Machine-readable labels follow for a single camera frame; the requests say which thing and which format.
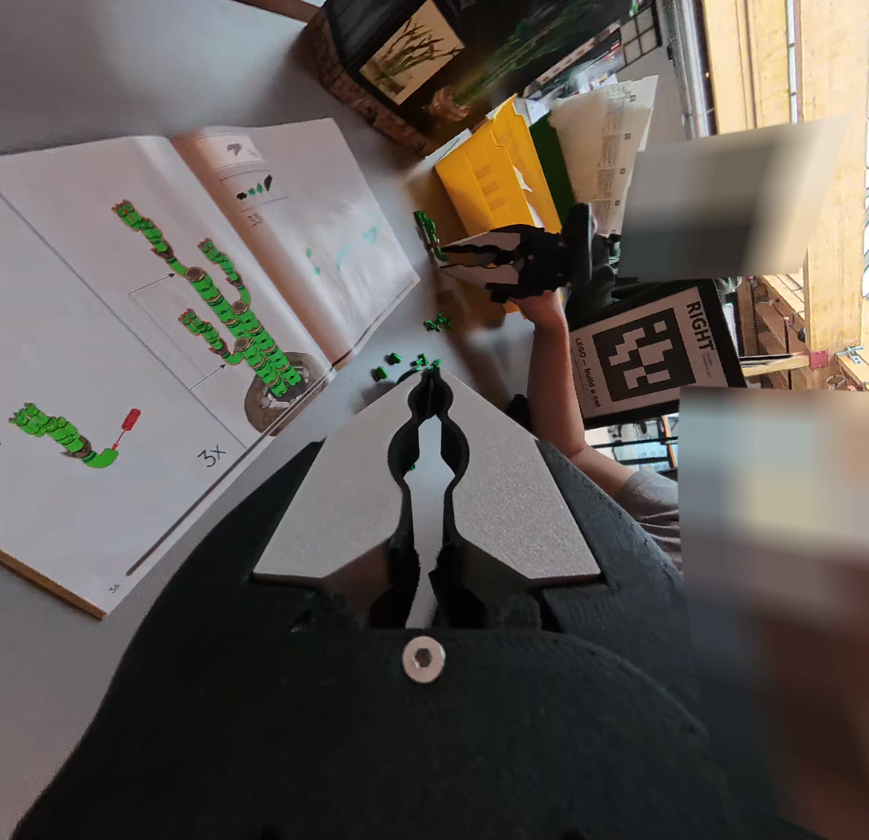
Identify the person's right forearm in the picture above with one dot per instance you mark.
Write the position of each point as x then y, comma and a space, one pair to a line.
553, 378

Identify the yellow cardboard box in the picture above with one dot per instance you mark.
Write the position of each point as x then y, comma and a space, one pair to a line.
475, 182

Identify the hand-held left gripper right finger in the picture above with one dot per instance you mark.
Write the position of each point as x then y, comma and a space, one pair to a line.
516, 514

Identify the white printed paper bag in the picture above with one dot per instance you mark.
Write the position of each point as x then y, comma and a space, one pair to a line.
604, 148

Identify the dark lego set box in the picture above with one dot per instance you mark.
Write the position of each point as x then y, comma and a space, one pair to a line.
529, 26

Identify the green lego branch assembly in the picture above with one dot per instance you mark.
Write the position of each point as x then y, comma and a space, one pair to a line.
438, 323
428, 233

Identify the lego instruction booklet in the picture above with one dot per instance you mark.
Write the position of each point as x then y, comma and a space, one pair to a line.
81, 277

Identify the printed marker card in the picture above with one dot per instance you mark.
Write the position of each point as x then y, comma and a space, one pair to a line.
645, 358

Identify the green lego clip brick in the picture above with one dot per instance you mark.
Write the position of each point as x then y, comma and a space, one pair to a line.
424, 362

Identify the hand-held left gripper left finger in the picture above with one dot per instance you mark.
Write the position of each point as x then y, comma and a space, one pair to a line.
332, 514

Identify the grey metal pipe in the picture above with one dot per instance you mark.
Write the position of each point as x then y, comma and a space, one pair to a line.
692, 53

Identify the scattered small green lego pieces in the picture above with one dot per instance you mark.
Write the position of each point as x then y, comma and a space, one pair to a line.
379, 373

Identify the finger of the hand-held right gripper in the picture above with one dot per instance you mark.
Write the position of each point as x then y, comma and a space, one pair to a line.
490, 246
475, 277

